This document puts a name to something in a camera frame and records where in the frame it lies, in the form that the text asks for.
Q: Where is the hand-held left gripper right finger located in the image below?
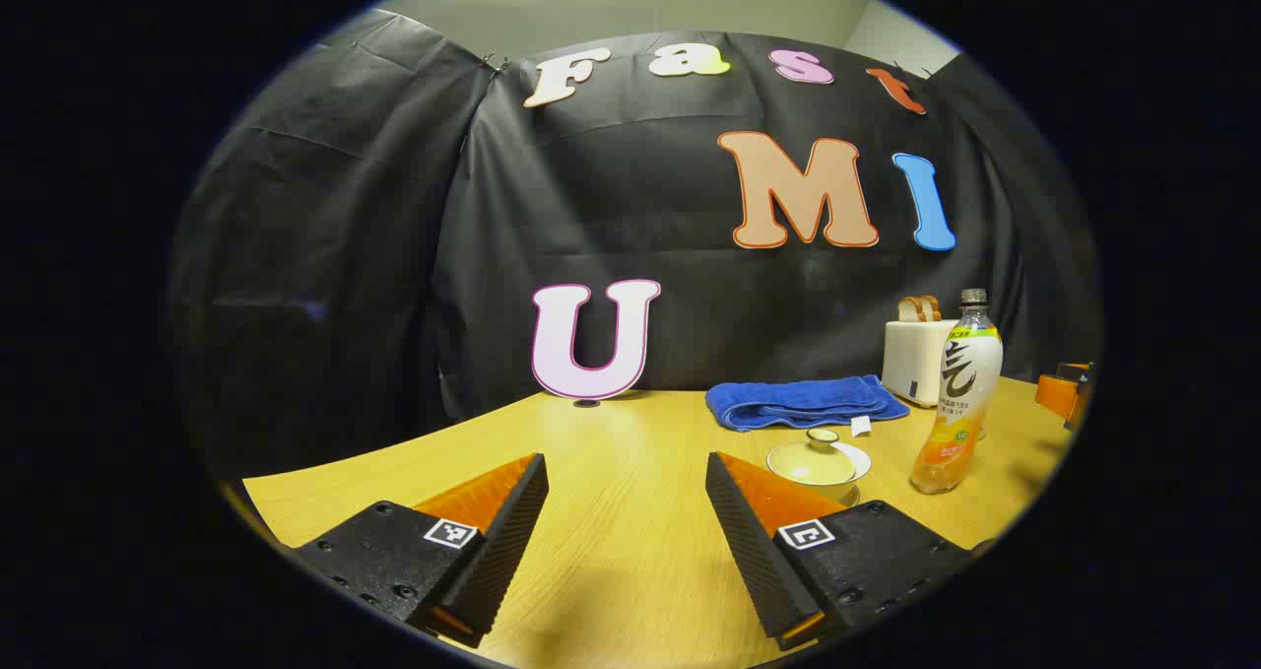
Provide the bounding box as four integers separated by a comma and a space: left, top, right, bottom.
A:
705, 452, 986, 650

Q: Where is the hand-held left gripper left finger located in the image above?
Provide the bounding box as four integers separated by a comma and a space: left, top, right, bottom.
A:
296, 452, 550, 648

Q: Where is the white label water bottle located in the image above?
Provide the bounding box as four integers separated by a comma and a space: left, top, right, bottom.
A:
910, 289, 1004, 496

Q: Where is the white teacup lid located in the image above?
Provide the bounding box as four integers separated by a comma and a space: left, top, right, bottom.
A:
767, 428, 858, 486

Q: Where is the white teacup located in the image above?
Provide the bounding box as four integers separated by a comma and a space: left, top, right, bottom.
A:
788, 442, 873, 504

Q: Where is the white toaster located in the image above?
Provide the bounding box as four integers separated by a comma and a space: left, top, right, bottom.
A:
882, 318, 962, 409

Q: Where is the blue towel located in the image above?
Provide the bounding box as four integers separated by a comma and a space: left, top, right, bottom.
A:
705, 374, 910, 437

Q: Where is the black backdrop cloth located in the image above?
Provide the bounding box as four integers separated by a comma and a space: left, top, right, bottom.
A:
167, 9, 1099, 473

